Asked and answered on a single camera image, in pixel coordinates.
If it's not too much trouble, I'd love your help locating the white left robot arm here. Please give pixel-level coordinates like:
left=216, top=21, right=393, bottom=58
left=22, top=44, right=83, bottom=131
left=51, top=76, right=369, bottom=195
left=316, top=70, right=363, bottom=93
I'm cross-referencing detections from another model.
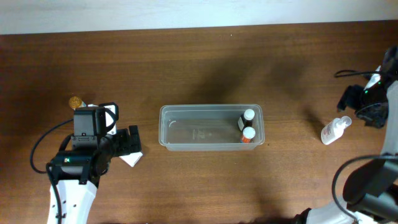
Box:
left=46, top=103, right=143, bottom=223

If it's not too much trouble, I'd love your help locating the white lotion pump bottle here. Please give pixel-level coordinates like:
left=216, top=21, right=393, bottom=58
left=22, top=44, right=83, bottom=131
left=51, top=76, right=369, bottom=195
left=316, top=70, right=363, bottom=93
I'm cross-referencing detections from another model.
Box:
left=320, top=116, right=352, bottom=145

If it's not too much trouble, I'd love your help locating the clear plastic container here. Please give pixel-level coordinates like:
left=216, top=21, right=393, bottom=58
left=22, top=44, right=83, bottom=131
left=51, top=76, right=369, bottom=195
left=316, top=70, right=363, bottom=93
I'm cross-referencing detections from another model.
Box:
left=159, top=104, right=266, bottom=151

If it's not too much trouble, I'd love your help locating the small jar gold lid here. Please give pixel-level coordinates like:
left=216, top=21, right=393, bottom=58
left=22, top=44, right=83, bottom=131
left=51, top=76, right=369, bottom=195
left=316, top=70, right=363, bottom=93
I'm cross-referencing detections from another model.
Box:
left=68, top=96, right=86, bottom=110

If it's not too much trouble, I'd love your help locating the orange tube white cap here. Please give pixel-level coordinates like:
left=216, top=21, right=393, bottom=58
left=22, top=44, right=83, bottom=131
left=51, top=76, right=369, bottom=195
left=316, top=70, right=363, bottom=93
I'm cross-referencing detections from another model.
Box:
left=240, top=126, right=256, bottom=143

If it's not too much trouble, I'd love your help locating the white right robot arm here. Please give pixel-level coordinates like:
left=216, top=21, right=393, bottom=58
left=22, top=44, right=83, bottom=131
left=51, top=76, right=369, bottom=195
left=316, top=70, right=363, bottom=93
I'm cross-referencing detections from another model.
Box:
left=290, top=46, right=397, bottom=224

